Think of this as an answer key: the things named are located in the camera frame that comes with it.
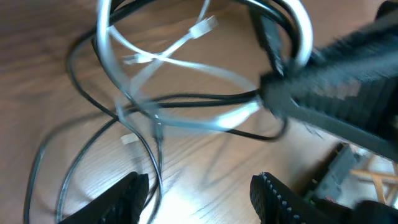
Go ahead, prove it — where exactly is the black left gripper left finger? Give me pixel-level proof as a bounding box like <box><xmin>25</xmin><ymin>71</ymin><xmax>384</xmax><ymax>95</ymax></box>
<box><xmin>60</xmin><ymin>172</ymin><xmax>149</xmax><ymax>224</ymax></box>

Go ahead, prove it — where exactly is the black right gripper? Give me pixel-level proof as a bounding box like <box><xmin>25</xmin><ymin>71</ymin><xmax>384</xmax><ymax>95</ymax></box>
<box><xmin>259</xmin><ymin>1</ymin><xmax>397</xmax><ymax>161</ymax></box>

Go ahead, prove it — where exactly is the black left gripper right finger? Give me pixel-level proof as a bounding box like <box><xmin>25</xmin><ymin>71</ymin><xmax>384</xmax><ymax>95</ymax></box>
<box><xmin>249</xmin><ymin>172</ymin><xmax>337</xmax><ymax>224</ymax></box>

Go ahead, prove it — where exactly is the black usb cable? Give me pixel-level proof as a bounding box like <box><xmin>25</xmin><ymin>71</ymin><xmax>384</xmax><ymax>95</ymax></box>
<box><xmin>23</xmin><ymin>0</ymin><xmax>296</xmax><ymax>224</ymax></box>

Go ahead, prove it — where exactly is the white usb cable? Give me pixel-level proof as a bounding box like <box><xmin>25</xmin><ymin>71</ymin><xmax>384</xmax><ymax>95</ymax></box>
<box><xmin>96</xmin><ymin>0</ymin><xmax>314</xmax><ymax>147</ymax></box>

